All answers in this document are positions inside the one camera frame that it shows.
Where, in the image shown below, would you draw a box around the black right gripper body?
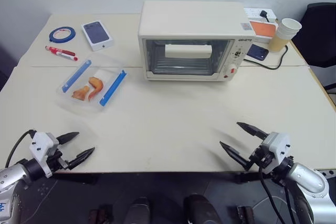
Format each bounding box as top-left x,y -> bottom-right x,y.
245,145 -> 274,173

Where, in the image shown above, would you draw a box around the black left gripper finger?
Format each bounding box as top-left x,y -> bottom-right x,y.
68,147 -> 96,170
56,131 -> 80,145

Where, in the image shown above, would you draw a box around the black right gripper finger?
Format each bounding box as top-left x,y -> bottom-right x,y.
219,141 -> 250,170
236,122 -> 269,141

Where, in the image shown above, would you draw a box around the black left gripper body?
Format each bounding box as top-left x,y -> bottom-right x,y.
48,150 -> 71,174

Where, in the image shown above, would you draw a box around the cream toaster oven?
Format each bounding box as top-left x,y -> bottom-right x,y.
138,0 -> 256,82

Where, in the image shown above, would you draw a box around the small orange chicken wing piece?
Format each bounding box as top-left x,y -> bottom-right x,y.
71,85 -> 90,102

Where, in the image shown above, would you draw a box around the large orange chicken wing piece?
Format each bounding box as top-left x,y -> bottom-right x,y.
88,76 -> 106,102

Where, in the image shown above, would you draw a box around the dark blue smartphone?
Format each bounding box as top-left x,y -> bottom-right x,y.
246,43 -> 270,62

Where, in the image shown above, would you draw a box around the red marker pen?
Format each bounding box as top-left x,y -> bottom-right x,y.
45,45 -> 79,62

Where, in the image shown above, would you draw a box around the clear plastic container blue clips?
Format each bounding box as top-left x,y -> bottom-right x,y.
56,52 -> 129,115

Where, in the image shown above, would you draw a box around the brown paper cup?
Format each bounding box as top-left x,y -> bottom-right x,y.
268,33 -> 292,52

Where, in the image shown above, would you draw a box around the blue tape roll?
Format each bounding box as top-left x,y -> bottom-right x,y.
48,26 -> 77,44

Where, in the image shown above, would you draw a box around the white box with orange print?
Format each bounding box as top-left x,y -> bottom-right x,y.
248,19 -> 279,44

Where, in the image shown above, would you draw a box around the white paper cup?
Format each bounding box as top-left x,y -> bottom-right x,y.
274,18 -> 303,41

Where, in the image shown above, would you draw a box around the white box with blue phone print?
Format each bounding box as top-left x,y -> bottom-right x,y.
81,20 -> 116,52

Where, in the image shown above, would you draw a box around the black office chair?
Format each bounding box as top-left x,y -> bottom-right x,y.
298,2 -> 336,91

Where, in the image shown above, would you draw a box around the black power plug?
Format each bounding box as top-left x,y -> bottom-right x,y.
259,9 -> 271,22

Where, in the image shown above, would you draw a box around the white power strip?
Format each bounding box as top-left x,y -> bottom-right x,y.
243,7 -> 277,22

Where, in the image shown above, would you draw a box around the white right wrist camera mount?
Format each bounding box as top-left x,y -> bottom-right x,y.
258,131 -> 292,175

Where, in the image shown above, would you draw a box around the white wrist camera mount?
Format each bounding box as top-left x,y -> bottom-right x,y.
28,131 -> 60,178
258,131 -> 292,175

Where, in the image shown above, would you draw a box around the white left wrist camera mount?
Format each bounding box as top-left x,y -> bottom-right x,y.
28,131 -> 60,178

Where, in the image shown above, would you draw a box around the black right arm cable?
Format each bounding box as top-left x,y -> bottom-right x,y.
258,165 -> 287,224

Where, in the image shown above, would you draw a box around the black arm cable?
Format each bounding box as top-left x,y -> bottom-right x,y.
4,129 -> 36,168
258,165 -> 287,224

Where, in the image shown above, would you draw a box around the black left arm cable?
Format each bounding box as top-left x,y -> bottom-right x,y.
4,129 -> 36,168

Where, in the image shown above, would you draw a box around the black power cord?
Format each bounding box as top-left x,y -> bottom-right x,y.
243,45 -> 289,71

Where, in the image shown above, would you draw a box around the glass oven door with handle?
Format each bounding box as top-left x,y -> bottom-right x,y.
142,38 -> 236,78

